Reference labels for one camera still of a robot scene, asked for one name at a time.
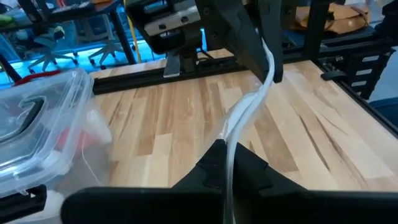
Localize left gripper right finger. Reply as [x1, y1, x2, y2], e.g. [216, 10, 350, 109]
[232, 142, 398, 224]

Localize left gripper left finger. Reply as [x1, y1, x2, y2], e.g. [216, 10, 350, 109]
[60, 138, 228, 224]

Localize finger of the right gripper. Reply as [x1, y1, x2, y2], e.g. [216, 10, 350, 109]
[259, 0, 285, 85]
[195, 0, 270, 85]

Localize clear plastic zip bag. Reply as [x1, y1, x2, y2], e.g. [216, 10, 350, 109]
[198, 37, 278, 224]

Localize white roll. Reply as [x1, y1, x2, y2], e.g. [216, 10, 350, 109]
[84, 108, 113, 146]

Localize brown leather bag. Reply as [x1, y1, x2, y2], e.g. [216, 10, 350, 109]
[293, 2, 371, 36]

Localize black unit white labels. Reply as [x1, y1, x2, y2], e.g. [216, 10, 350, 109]
[321, 46, 396, 101]

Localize red item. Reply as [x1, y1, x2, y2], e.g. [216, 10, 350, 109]
[57, 128, 95, 154]

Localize grey office chair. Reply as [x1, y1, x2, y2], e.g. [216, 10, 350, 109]
[15, 24, 79, 75]
[76, 14, 137, 70]

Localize clear lidded plastic box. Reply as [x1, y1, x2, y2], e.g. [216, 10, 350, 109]
[0, 67, 113, 224]

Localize black keyboard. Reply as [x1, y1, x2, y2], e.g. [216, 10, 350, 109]
[50, 2, 96, 16]

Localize right wrist camera silver plate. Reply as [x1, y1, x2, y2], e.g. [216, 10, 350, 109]
[125, 0, 203, 55]

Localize black aluminium table frame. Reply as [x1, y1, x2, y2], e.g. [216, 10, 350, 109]
[91, 0, 398, 139]

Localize yellow cable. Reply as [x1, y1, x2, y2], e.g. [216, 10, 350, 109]
[123, 0, 142, 63]

